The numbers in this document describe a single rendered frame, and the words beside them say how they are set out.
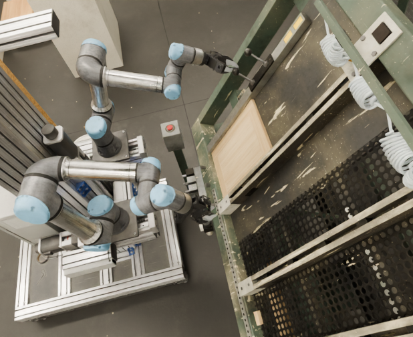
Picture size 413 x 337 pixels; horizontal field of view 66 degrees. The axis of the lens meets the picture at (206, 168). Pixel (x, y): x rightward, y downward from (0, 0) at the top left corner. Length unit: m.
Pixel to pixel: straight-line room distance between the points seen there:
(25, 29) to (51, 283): 2.04
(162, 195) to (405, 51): 0.83
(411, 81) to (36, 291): 2.66
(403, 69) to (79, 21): 3.29
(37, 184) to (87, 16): 2.77
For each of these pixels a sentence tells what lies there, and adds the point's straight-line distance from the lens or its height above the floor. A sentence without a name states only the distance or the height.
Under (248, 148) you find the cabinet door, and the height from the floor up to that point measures 1.18.
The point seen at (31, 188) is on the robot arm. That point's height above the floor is 1.68.
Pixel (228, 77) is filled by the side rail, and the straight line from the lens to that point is 1.91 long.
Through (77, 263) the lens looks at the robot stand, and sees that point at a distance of 1.88.
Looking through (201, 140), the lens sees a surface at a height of 0.88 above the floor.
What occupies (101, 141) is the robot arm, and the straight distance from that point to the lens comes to 1.90.
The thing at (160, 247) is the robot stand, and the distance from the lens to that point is 2.55.
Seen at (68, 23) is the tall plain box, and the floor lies 0.67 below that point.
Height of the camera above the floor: 2.57
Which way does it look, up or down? 59 degrees down
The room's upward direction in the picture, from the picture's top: 13 degrees counter-clockwise
